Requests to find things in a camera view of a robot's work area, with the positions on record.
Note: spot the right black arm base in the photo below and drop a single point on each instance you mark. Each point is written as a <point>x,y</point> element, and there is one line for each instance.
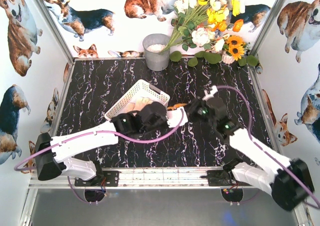
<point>221,178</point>

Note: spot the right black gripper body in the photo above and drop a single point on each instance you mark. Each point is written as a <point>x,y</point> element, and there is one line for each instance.
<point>191,108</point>

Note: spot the grey metal bucket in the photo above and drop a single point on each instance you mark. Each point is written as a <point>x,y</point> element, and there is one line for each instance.
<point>156,54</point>

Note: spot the aluminium front rail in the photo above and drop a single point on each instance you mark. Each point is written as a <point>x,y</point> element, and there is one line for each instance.
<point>161,178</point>

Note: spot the white perforated storage basket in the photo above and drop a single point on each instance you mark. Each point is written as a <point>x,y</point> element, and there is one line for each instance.
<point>141,89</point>

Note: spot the yellow dotted work glove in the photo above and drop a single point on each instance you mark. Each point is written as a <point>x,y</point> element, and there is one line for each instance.
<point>176,106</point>

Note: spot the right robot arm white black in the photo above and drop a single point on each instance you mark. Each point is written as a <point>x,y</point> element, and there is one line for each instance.
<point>286,180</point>

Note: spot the small sunflower pot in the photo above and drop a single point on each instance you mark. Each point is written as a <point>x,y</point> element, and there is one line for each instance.
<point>234,49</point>

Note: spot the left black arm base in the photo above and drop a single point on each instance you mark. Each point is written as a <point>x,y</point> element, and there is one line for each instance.
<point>108,179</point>

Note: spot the artificial flower bouquet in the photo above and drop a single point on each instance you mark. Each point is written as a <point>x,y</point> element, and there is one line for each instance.
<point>204,23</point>

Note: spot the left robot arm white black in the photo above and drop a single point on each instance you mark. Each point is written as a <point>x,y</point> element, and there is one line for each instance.
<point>54,156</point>

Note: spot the cream glove red cuff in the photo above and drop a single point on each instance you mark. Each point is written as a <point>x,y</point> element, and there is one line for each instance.
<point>138,105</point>

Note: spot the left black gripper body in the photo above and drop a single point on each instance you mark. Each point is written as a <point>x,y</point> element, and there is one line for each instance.
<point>162,112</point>

